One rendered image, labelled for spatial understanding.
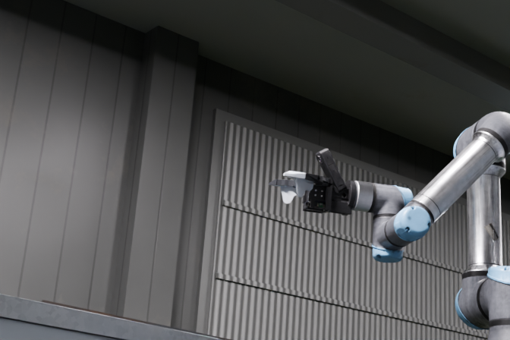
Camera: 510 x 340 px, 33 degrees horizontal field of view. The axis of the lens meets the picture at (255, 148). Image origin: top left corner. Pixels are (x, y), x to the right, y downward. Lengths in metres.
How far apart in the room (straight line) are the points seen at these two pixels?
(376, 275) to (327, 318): 0.57
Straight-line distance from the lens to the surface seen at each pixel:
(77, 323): 1.75
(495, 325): 2.08
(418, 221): 2.01
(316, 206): 2.14
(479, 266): 2.23
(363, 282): 5.99
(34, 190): 4.70
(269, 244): 5.46
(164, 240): 4.87
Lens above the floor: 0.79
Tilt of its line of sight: 20 degrees up
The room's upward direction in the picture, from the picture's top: 4 degrees clockwise
